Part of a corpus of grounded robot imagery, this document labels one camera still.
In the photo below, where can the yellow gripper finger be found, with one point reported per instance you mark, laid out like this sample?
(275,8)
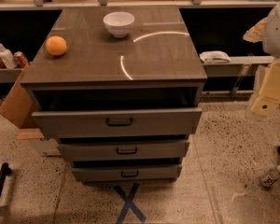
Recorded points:
(266,96)

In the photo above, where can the grey top drawer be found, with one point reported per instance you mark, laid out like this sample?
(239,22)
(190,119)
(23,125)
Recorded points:
(118,123)

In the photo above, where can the grey drawer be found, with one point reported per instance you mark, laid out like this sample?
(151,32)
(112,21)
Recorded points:
(118,123)
(123,149)
(127,173)

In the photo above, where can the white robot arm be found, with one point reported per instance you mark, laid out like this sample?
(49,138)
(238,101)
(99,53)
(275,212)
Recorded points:
(271,38)

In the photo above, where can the grey middle drawer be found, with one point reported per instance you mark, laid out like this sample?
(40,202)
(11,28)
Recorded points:
(123,149)

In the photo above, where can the grey drawer cabinet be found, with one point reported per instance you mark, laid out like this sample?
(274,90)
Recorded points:
(155,66)

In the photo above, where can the grey bottom drawer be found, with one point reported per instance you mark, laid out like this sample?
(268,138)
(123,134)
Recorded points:
(127,173)

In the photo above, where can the folded white cloth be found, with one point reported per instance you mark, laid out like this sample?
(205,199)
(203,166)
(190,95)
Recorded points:
(215,56)

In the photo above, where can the clear plastic bottle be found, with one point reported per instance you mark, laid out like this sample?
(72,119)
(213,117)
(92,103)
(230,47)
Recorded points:
(270,177)

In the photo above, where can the white ceramic bowl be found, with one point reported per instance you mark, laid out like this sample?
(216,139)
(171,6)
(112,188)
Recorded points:
(119,24)

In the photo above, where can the orange fruit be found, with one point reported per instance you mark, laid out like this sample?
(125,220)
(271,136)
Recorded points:
(56,45)

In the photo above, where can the brown cardboard box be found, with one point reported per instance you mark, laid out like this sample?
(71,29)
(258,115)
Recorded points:
(18,107)

